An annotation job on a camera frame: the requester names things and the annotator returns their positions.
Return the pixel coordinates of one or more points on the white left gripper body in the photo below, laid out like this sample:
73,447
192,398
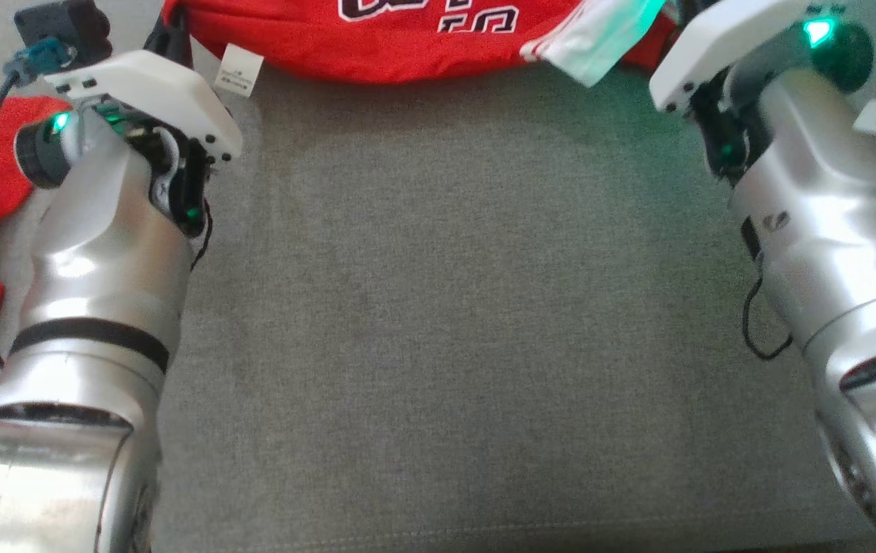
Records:
154,92

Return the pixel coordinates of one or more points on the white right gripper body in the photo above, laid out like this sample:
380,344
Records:
715,46

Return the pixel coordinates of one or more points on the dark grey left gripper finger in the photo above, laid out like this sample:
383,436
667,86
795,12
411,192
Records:
173,46

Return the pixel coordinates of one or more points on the red jersey with lettering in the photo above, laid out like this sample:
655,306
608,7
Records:
376,46

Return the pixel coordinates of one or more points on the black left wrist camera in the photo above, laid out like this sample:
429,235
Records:
61,27

